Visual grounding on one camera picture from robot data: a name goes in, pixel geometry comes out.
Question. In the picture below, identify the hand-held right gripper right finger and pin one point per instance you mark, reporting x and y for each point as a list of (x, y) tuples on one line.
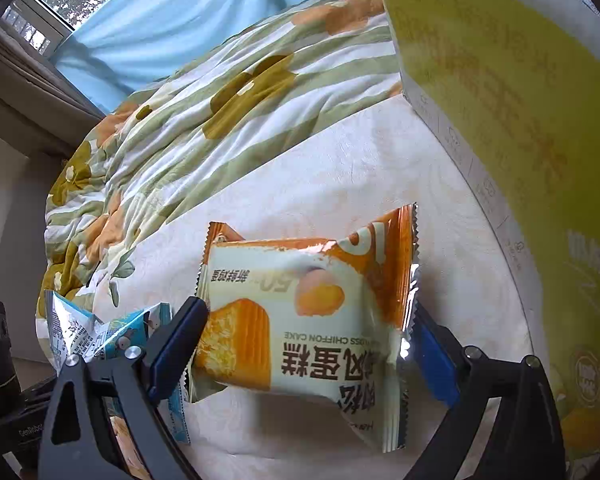
[(432, 357)]

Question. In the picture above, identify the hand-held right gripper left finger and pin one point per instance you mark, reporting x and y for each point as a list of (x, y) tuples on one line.
[(180, 342)]

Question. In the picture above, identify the orange white cake packet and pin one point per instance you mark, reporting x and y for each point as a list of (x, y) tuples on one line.
[(310, 330)]

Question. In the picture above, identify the yellow-green cardboard box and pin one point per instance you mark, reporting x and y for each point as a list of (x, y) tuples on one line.
[(530, 110)]

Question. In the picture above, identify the light blue cartoon packet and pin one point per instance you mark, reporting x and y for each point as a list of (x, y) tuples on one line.
[(130, 330)]

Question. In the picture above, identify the white blue snack packet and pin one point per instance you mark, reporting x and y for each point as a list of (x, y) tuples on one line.
[(70, 325)]

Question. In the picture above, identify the cream bed sheet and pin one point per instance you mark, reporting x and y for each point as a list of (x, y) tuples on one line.
[(330, 170)]

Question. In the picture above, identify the floral striped blanket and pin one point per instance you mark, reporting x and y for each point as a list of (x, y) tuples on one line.
[(190, 125)]

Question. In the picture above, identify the brown curtain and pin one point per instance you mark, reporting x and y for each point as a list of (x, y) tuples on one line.
[(35, 95)]

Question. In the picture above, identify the light blue window cloth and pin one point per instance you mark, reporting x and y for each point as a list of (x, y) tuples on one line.
[(165, 15)]

